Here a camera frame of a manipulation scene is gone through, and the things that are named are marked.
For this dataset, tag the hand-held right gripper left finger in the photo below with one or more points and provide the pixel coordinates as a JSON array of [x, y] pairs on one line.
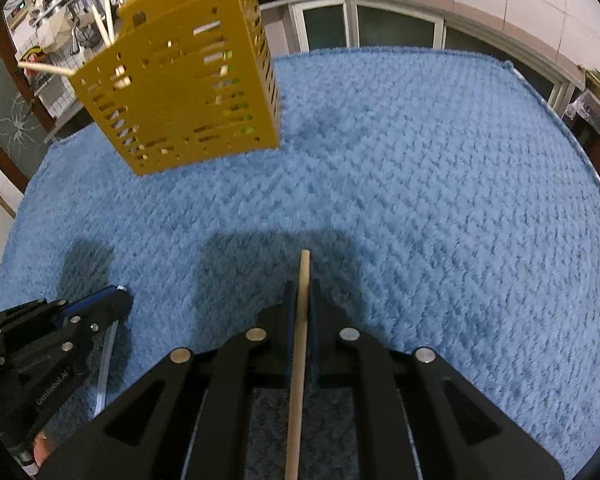
[[289, 340]]

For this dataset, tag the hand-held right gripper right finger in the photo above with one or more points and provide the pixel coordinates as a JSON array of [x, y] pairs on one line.
[[316, 330]]

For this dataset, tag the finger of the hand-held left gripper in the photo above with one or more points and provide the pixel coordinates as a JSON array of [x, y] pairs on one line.
[[112, 306], [87, 304]]

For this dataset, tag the yellow perforated utensil holder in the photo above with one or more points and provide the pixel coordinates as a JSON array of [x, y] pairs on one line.
[[180, 90]]

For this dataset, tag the person's left hand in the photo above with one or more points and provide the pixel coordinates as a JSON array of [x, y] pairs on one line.
[[42, 449]]

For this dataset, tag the wooden stick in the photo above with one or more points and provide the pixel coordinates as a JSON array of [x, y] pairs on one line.
[[4, 205]]

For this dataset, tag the blue fluffy towel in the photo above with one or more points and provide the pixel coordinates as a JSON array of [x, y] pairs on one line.
[[430, 210]]

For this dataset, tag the brown door with cracked glass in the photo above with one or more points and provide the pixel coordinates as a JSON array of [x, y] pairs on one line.
[[5, 110]]

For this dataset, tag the white cloth bag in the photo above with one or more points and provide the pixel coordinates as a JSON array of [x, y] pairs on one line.
[[55, 26]]

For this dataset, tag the glass cabinet door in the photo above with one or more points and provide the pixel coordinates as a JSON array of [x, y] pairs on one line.
[[325, 26], [395, 27], [500, 60]]

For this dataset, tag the kitchen counter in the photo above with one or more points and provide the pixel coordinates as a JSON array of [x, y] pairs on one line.
[[480, 19]]

